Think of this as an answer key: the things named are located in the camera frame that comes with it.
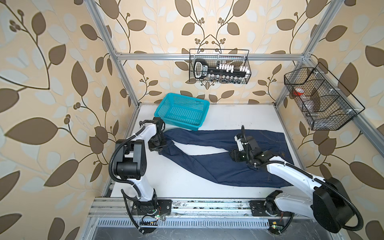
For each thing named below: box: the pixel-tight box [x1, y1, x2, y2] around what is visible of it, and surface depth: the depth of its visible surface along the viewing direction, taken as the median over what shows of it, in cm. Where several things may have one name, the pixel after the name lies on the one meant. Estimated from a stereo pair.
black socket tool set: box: [194, 59, 250, 84], surface depth 86 cm
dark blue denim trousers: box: [159, 128, 293, 187], surface depth 93 cm
